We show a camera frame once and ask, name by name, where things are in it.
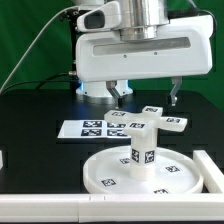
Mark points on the white left rail stub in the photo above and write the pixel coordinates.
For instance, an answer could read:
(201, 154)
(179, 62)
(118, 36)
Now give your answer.
(1, 160)

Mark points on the black camera stand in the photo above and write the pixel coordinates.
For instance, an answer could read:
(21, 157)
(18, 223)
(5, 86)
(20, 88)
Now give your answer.
(72, 15)

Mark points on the white front rail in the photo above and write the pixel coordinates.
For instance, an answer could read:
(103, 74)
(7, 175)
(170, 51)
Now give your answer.
(97, 208)

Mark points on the white round table top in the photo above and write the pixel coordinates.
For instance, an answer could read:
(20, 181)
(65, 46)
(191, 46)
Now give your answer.
(116, 171)

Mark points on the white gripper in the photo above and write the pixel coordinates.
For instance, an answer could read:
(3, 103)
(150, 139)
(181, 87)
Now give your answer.
(135, 39)

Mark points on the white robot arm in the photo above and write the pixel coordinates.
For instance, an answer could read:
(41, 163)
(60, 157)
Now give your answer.
(97, 91)

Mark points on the white marker sheet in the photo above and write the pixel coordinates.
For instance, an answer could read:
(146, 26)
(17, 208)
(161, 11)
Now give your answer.
(91, 129)

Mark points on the white cross-shaped table base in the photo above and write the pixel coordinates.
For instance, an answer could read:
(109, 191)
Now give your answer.
(146, 122)

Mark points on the white right rail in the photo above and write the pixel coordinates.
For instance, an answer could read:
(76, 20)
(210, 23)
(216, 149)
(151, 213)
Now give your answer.
(213, 177)

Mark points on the white rail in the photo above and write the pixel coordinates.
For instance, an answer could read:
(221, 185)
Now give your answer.
(213, 177)
(97, 208)

